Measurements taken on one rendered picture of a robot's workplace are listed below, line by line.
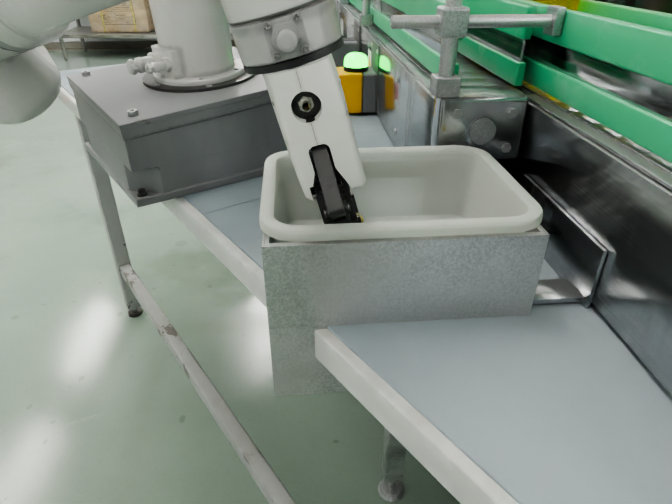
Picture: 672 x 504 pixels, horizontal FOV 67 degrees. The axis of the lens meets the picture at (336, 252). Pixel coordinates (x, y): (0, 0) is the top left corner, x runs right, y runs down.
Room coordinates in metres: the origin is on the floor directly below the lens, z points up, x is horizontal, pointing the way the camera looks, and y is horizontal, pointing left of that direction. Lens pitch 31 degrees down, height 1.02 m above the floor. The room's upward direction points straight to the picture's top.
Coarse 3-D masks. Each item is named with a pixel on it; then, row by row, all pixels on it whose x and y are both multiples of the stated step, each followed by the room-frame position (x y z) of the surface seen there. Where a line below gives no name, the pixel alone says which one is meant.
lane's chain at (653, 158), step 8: (528, 88) 0.58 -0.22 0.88; (536, 88) 0.58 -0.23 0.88; (544, 96) 0.55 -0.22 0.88; (560, 104) 0.52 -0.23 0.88; (568, 112) 0.49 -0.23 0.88; (576, 112) 0.49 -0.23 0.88; (584, 120) 0.46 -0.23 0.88; (592, 120) 0.46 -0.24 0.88; (600, 128) 0.44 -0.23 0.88; (608, 128) 0.44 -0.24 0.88; (608, 136) 0.42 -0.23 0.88; (616, 136) 0.42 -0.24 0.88; (624, 144) 0.40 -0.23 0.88; (632, 144) 0.39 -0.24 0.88; (640, 152) 0.38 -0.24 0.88; (648, 152) 0.38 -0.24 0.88; (648, 160) 0.36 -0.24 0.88; (656, 160) 0.36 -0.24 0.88; (664, 160) 0.36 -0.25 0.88; (664, 168) 0.34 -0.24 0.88
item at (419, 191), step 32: (288, 160) 0.48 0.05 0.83; (384, 160) 0.49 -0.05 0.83; (416, 160) 0.49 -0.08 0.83; (448, 160) 0.49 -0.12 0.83; (480, 160) 0.47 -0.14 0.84; (288, 192) 0.47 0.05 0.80; (352, 192) 0.48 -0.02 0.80; (384, 192) 0.49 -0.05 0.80; (416, 192) 0.49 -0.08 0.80; (448, 192) 0.49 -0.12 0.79; (480, 192) 0.45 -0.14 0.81; (512, 192) 0.39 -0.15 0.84; (288, 224) 0.33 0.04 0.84; (320, 224) 0.33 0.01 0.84; (352, 224) 0.33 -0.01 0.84; (384, 224) 0.33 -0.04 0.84; (416, 224) 0.33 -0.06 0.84; (448, 224) 0.33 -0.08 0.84; (480, 224) 0.33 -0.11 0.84; (512, 224) 0.33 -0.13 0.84
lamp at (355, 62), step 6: (348, 54) 0.96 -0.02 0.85; (354, 54) 0.95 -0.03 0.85; (360, 54) 0.95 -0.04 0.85; (348, 60) 0.94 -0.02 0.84; (354, 60) 0.94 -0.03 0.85; (360, 60) 0.94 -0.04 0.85; (366, 60) 0.95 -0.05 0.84; (348, 66) 0.94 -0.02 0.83; (354, 66) 0.94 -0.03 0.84; (360, 66) 0.94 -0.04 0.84; (366, 66) 0.95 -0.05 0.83; (354, 72) 0.94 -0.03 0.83
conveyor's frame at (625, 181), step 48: (336, 0) 1.78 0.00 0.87; (384, 48) 0.87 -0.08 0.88; (384, 96) 0.85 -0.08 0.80; (432, 96) 0.56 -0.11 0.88; (528, 96) 0.55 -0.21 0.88; (528, 144) 0.52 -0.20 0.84; (576, 144) 0.43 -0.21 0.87; (576, 192) 0.41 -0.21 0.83; (624, 192) 0.35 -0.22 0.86; (624, 240) 0.33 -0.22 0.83; (624, 288) 0.32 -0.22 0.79; (624, 336) 0.30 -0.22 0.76
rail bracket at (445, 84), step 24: (456, 0) 0.53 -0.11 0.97; (408, 24) 0.53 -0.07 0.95; (432, 24) 0.53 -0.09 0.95; (456, 24) 0.52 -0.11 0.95; (480, 24) 0.53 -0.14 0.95; (504, 24) 0.53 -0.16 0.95; (528, 24) 0.54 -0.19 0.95; (552, 24) 0.53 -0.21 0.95; (456, 48) 0.53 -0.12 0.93; (456, 96) 0.52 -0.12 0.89
